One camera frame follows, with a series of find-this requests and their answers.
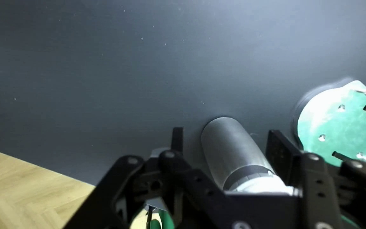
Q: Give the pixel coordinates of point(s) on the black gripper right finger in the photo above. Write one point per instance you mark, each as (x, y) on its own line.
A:
(318, 191)

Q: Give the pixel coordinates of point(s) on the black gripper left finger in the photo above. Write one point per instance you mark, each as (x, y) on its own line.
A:
(107, 195)

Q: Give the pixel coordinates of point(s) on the green disc with holes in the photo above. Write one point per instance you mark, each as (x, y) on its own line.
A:
(340, 127)

